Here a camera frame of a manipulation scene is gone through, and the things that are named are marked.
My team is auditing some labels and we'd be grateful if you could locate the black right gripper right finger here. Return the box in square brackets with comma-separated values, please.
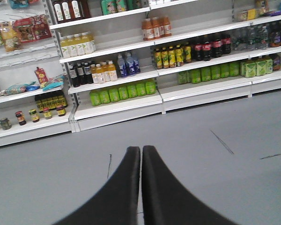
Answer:
[141, 145, 234, 225]

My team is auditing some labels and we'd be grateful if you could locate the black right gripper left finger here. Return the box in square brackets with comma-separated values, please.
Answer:
[56, 146, 141, 225]

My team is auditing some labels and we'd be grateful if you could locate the green bottle row on shelf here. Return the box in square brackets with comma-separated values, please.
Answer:
[89, 79, 156, 106]

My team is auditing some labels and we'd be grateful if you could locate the dark sauce jar red lid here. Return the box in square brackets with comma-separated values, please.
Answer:
[15, 111, 27, 126]

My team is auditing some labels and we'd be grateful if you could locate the white supermarket shelf unit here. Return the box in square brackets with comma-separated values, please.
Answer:
[0, 0, 281, 147]

